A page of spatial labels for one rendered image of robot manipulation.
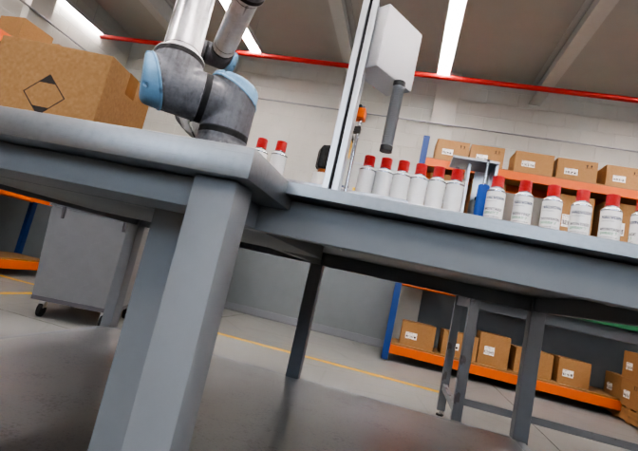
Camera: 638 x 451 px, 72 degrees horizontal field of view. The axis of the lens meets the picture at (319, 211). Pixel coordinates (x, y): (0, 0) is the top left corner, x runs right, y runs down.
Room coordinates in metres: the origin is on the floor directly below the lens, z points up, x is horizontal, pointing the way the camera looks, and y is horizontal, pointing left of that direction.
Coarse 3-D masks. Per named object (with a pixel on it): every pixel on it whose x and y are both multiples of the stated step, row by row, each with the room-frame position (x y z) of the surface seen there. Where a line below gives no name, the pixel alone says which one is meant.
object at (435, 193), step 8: (440, 168) 1.24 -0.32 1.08; (432, 176) 1.26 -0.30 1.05; (440, 176) 1.24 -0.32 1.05; (432, 184) 1.24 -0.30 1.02; (440, 184) 1.23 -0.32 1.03; (432, 192) 1.24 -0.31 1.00; (440, 192) 1.23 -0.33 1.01; (424, 200) 1.26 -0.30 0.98; (432, 200) 1.24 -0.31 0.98; (440, 200) 1.24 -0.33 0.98; (440, 208) 1.24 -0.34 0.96
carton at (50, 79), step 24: (0, 48) 1.08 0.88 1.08; (24, 48) 1.07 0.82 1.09; (48, 48) 1.07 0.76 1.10; (72, 48) 1.06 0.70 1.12; (0, 72) 1.07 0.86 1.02; (24, 72) 1.07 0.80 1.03; (48, 72) 1.07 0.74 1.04; (72, 72) 1.06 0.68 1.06; (96, 72) 1.06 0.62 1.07; (120, 72) 1.10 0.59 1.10; (0, 96) 1.07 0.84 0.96; (24, 96) 1.07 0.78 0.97; (48, 96) 1.07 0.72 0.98; (72, 96) 1.06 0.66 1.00; (96, 96) 1.06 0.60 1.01; (120, 96) 1.13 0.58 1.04; (96, 120) 1.07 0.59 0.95; (120, 120) 1.17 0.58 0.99; (144, 120) 1.29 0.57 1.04
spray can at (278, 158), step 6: (276, 144) 1.36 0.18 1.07; (282, 144) 1.35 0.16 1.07; (276, 150) 1.35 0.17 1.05; (282, 150) 1.35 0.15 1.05; (276, 156) 1.34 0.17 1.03; (282, 156) 1.34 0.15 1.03; (270, 162) 1.35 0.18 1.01; (276, 162) 1.34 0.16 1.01; (282, 162) 1.34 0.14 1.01; (276, 168) 1.34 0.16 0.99; (282, 168) 1.35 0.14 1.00; (282, 174) 1.36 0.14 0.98
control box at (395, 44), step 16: (384, 16) 1.14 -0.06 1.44; (400, 16) 1.16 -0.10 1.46; (384, 32) 1.13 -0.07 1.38; (400, 32) 1.17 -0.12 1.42; (416, 32) 1.22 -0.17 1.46; (384, 48) 1.14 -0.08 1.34; (400, 48) 1.18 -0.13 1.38; (416, 48) 1.23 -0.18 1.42; (368, 64) 1.15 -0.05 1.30; (384, 64) 1.14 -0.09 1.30; (400, 64) 1.19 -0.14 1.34; (416, 64) 1.24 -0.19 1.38; (368, 80) 1.22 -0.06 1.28; (384, 80) 1.20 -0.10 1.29
